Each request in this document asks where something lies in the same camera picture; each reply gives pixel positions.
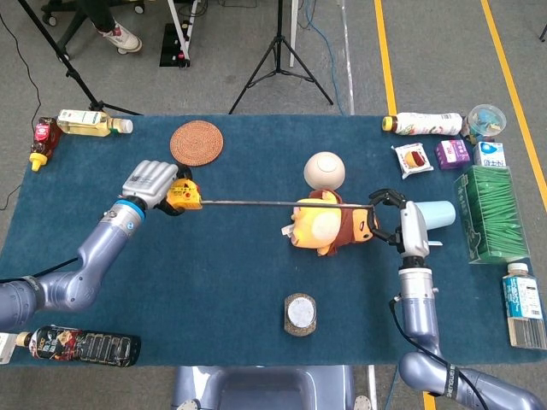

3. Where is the yellow tape measure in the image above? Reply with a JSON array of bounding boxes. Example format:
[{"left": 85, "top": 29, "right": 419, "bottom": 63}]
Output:
[{"left": 166, "top": 179, "right": 376, "bottom": 213}]

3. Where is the grain jar with black lid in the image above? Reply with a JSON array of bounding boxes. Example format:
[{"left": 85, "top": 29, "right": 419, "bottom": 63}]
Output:
[{"left": 283, "top": 292, "right": 318, "bottom": 337}]

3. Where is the light blue mug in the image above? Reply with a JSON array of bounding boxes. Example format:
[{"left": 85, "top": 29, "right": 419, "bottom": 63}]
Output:
[{"left": 414, "top": 200, "right": 457, "bottom": 248}]

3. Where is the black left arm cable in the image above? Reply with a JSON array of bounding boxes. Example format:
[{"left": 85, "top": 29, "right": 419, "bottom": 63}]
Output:
[{"left": 0, "top": 255, "right": 82, "bottom": 285}]

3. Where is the small white carton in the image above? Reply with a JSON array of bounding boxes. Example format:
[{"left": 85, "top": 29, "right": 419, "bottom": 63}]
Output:
[{"left": 0, "top": 331, "right": 18, "bottom": 365}]

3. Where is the white snack packet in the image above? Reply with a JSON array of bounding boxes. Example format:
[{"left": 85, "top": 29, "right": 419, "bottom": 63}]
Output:
[{"left": 391, "top": 142, "right": 434, "bottom": 180}]

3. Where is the white red sneaker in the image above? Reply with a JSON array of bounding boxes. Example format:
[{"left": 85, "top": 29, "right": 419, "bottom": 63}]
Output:
[{"left": 96, "top": 23, "right": 143, "bottom": 55}]

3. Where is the blue carpet table mat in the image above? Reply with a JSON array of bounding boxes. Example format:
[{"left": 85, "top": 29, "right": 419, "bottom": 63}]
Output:
[{"left": 0, "top": 114, "right": 547, "bottom": 368}]

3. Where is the clear round tub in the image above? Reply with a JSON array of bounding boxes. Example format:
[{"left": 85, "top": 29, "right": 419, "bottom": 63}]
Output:
[{"left": 461, "top": 103, "right": 508, "bottom": 144}]

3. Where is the beige upturned bowl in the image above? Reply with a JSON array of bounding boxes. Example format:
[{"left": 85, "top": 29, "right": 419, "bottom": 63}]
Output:
[{"left": 303, "top": 151, "right": 346, "bottom": 190}]

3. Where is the black camera tripod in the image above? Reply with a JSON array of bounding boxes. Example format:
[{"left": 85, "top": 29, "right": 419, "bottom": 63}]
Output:
[{"left": 228, "top": 0, "right": 334, "bottom": 115}]

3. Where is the round woven rattan coaster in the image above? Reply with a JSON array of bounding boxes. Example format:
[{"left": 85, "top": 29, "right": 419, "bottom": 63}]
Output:
[{"left": 169, "top": 120, "right": 225, "bottom": 167}]

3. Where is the dark printed drink bottle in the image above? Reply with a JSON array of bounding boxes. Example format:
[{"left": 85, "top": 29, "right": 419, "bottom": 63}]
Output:
[{"left": 14, "top": 325, "right": 142, "bottom": 368}]

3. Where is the white metal frame leg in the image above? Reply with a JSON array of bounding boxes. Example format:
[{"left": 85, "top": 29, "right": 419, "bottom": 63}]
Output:
[
  {"left": 289, "top": 0, "right": 299, "bottom": 68},
  {"left": 166, "top": 0, "right": 191, "bottom": 56}
]

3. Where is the white blue milk carton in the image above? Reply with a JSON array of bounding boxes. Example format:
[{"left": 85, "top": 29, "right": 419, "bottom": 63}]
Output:
[{"left": 473, "top": 141, "right": 508, "bottom": 168}]

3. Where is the honey bottle with yellow cap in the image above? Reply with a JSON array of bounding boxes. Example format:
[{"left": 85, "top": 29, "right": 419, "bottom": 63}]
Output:
[{"left": 28, "top": 117, "right": 63, "bottom": 173}]

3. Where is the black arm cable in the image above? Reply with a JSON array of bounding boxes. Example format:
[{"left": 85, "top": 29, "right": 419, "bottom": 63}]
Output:
[
  {"left": 0, "top": 255, "right": 82, "bottom": 285},
  {"left": 388, "top": 296, "right": 488, "bottom": 410}
]

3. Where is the yellow plush toy brown hood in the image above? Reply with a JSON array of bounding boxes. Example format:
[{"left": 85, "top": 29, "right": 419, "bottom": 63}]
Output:
[{"left": 280, "top": 187, "right": 385, "bottom": 257}]

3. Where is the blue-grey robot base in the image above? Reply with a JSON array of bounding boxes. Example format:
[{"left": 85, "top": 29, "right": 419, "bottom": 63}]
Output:
[{"left": 170, "top": 365, "right": 376, "bottom": 410}]

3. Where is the black floor cable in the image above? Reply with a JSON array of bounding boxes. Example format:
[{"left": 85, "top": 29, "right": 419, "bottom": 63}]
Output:
[{"left": 0, "top": 12, "right": 44, "bottom": 211}]

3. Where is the black power strip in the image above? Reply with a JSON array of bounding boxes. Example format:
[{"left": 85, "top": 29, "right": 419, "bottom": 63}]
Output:
[{"left": 159, "top": 21, "right": 192, "bottom": 68}]

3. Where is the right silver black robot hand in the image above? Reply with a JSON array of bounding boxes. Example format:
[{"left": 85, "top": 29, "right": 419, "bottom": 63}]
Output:
[{"left": 368, "top": 187, "right": 431, "bottom": 257}]

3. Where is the white labelled bottle yellow cap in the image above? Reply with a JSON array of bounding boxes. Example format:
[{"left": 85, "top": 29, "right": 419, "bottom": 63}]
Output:
[{"left": 381, "top": 112, "right": 464, "bottom": 137}]

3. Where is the clear bottle of yellow oil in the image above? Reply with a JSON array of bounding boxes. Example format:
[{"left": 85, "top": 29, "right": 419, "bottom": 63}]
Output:
[{"left": 56, "top": 108, "right": 134, "bottom": 138}]

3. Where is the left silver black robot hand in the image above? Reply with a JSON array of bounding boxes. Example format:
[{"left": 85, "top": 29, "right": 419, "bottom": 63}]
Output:
[{"left": 121, "top": 160, "right": 193, "bottom": 217}]

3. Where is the purple small box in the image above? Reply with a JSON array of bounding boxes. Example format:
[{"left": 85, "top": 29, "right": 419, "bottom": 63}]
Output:
[{"left": 434, "top": 139, "right": 472, "bottom": 171}]

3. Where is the person's dark trouser leg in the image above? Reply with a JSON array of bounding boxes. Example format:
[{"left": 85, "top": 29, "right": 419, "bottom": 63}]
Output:
[{"left": 80, "top": 0, "right": 116, "bottom": 35}]

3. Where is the clear box of green sachets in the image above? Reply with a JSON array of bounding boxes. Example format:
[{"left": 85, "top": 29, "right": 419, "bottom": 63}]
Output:
[{"left": 453, "top": 165, "right": 531, "bottom": 264}]

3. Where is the clear water bottle blue label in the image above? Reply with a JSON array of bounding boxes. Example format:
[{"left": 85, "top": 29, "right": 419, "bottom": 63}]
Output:
[{"left": 502, "top": 262, "right": 547, "bottom": 350}]

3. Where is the blue floor cable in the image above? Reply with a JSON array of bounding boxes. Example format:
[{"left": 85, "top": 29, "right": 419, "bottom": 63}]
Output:
[{"left": 297, "top": 0, "right": 346, "bottom": 115}]

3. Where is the black slanted light stand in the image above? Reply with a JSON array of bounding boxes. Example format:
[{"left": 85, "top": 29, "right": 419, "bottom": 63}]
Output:
[{"left": 16, "top": 0, "right": 144, "bottom": 117}]

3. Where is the black office chair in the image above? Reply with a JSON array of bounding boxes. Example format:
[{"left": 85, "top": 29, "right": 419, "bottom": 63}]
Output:
[{"left": 40, "top": 0, "right": 146, "bottom": 61}]

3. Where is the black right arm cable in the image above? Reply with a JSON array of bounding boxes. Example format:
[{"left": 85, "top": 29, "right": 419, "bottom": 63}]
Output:
[{"left": 388, "top": 296, "right": 488, "bottom": 410}]

